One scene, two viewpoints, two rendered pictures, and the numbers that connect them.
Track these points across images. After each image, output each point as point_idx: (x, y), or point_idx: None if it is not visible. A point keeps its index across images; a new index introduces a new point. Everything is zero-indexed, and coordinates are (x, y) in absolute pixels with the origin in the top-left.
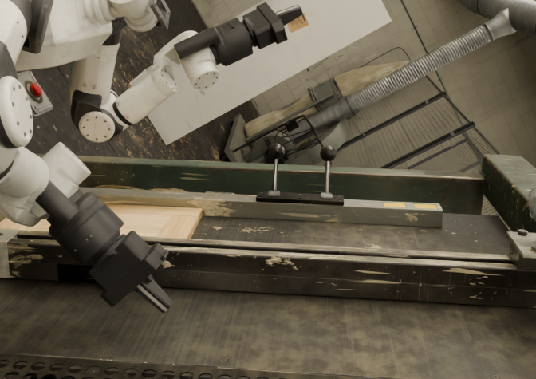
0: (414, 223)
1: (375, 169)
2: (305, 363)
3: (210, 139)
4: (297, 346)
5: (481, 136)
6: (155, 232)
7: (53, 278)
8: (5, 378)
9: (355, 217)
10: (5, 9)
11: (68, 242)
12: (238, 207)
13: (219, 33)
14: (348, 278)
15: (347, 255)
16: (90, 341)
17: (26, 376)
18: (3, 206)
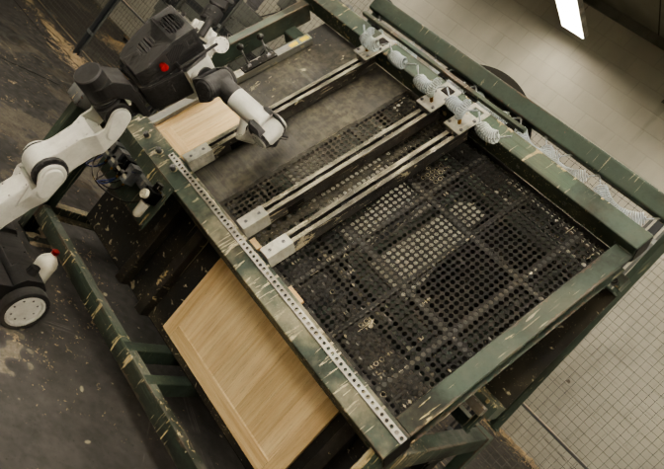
0: (303, 47)
1: (263, 22)
2: (333, 129)
3: None
4: (326, 125)
5: None
6: (229, 111)
7: (229, 150)
8: (89, 210)
9: (283, 57)
10: (246, 93)
11: None
12: (239, 79)
13: (210, 17)
14: (318, 94)
15: (315, 87)
16: (275, 160)
17: (91, 203)
18: (254, 141)
